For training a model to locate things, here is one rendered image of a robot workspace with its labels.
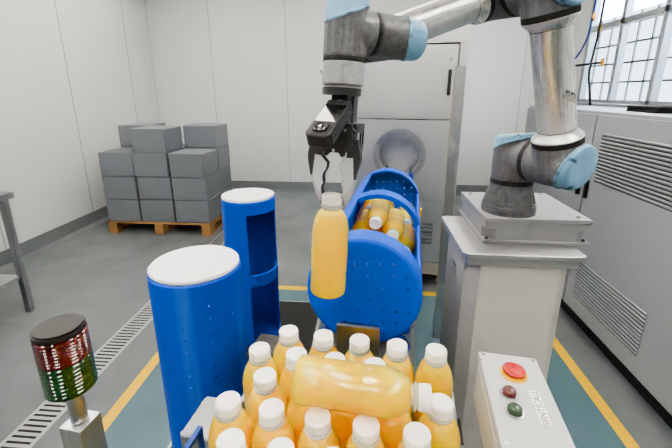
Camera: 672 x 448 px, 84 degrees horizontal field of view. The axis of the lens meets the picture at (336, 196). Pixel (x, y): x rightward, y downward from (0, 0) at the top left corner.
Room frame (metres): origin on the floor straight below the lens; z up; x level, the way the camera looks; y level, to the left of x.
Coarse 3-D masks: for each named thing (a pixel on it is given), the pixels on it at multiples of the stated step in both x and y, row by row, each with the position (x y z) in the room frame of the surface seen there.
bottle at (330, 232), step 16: (336, 208) 0.65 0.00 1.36; (320, 224) 0.65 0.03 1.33; (336, 224) 0.64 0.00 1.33; (320, 240) 0.64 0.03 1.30; (336, 240) 0.64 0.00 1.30; (320, 256) 0.64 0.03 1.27; (336, 256) 0.64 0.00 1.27; (320, 272) 0.64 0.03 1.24; (336, 272) 0.64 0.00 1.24; (320, 288) 0.64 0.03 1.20; (336, 288) 0.64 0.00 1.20
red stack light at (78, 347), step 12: (84, 336) 0.44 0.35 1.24; (36, 348) 0.41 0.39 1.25; (48, 348) 0.41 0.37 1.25; (60, 348) 0.42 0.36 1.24; (72, 348) 0.42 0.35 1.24; (84, 348) 0.44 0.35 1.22; (36, 360) 0.41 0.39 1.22; (48, 360) 0.41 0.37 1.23; (60, 360) 0.41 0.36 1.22; (72, 360) 0.42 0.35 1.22
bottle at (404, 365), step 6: (384, 360) 0.60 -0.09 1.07; (390, 360) 0.60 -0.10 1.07; (396, 360) 0.59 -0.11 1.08; (402, 360) 0.59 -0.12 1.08; (408, 360) 0.60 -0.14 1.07; (390, 366) 0.59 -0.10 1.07; (396, 366) 0.59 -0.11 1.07; (402, 366) 0.59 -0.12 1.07; (408, 366) 0.59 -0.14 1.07; (402, 372) 0.58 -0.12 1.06; (408, 372) 0.59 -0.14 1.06
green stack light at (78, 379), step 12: (84, 360) 0.43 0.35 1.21; (48, 372) 0.41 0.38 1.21; (60, 372) 0.41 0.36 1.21; (72, 372) 0.42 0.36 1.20; (84, 372) 0.43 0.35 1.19; (96, 372) 0.45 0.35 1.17; (48, 384) 0.41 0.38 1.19; (60, 384) 0.41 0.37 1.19; (72, 384) 0.42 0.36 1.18; (84, 384) 0.43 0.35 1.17; (48, 396) 0.41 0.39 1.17; (60, 396) 0.41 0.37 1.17; (72, 396) 0.42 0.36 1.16
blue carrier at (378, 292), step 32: (384, 192) 1.23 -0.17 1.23; (416, 192) 1.58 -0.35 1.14; (352, 224) 1.44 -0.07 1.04; (416, 224) 1.18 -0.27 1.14; (352, 256) 0.82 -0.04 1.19; (384, 256) 0.80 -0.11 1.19; (416, 256) 1.09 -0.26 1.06; (352, 288) 0.81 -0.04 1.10; (384, 288) 0.80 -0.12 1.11; (416, 288) 0.78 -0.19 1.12; (352, 320) 0.81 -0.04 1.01; (384, 320) 0.80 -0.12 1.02
